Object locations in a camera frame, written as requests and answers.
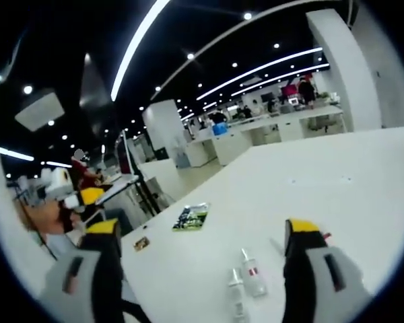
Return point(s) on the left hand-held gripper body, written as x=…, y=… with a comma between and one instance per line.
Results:
x=58, y=183

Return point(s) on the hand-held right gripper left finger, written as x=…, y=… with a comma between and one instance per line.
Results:
x=87, y=269

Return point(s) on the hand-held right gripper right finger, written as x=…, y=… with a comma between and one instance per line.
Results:
x=309, y=269

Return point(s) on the clear skincare bottle red label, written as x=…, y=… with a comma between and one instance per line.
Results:
x=252, y=274

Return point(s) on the slim clear skincare spray bottle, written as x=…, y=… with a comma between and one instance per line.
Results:
x=236, y=292

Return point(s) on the red upright panel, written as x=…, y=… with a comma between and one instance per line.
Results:
x=124, y=153

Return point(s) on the blue storage box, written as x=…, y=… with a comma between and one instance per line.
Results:
x=219, y=128

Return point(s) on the person's left hand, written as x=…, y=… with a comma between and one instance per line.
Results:
x=48, y=218

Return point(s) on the white desk with black legs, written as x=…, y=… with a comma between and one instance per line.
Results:
x=119, y=188

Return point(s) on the person's grey trouser leg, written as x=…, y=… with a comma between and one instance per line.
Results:
x=119, y=220

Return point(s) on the small dark printed card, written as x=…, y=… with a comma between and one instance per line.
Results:
x=141, y=243

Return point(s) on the square ceiling vent panel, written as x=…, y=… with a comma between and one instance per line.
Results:
x=40, y=111

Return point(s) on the green printed booklet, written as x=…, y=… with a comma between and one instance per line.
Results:
x=192, y=217

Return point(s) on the long white office counter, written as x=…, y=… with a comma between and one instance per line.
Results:
x=256, y=133

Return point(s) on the long ceiling light strip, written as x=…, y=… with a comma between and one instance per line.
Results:
x=134, y=47

